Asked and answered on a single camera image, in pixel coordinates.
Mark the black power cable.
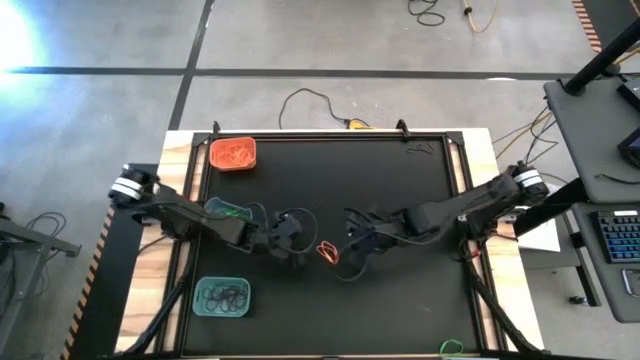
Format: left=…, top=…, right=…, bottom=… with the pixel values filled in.
left=277, top=87, right=351, bottom=131

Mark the silver desk gadget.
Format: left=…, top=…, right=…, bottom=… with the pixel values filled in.
left=621, top=268, right=640, bottom=300

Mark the black floor mat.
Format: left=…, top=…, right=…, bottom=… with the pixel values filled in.
left=67, top=163, right=160, bottom=360

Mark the white paper sheet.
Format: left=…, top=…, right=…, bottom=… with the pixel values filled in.
left=517, top=199, right=562, bottom=254

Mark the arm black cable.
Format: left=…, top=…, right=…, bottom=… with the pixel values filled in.
left=333, top=219, right=451, bottom=283
left=249, top=201, right=320, bottom=255

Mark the black tablet screen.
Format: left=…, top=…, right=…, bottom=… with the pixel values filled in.
left=617, top=127, right=640, bottom=169

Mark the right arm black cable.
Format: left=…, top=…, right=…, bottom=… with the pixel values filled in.
left=333, top=219, right=451, bottom=283

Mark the black desk cable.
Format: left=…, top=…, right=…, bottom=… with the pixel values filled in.
left=594, top=173, right=640, bottom=186

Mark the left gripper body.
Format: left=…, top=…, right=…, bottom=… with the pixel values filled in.
left=252, top=222, right=296, bottom=261

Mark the yellow floor cable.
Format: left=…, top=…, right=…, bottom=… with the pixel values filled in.
left=460, top=0, right=501, bottom=34

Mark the grey side desk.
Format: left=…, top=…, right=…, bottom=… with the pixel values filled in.
left=543, top=73, right=640, bottom=205

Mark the black stand pole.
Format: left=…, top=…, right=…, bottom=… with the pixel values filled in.
left=563, top=17, right=640, bottom=97

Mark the black metal table frame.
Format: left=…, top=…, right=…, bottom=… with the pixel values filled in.
left=107, top=127, right=551, bottom=360

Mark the black floor cable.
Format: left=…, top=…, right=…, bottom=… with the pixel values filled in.
left=407, top=0, right=447, bottom=28

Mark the slate blue plastic basket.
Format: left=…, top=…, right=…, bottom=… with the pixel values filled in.
left=203, top=196, right=256, bottom=224

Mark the orange plastic basket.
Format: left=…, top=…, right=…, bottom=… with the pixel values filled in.
left=208, top=136, right=258, bottom=173

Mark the black stand beam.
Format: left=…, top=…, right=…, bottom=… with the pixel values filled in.
left=512, top=177, right=590, bottom=238

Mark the grey keyboard desk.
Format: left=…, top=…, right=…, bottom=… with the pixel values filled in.
left=571, top=202, right=640, bottom=325

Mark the grey metal stand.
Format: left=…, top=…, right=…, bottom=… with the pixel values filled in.
left=0, top=199, right=83, bottom=351

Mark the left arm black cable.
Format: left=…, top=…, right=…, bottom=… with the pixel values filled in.
left=249, top=201, right=320, bottom=255

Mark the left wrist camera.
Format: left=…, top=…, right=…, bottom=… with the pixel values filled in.
left=277, top=212, right=305, bottom=239

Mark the teal plastic basket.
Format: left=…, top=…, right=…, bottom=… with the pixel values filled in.
left=192, top=275, right=252, bottom=319

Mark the bundle of thin cables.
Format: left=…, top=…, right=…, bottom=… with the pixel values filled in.
left=492, top=105, right=569, bottom=184

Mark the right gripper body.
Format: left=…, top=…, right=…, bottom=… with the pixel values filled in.
left=344, top=218, right=409, bottom=252

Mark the blue-lit keyboard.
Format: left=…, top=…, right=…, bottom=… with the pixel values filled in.
left=590, top=209, right=640, bottom=265

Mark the grey floor cable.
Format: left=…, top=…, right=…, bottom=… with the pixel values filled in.
left=23, top=211, right=69, bottom=236

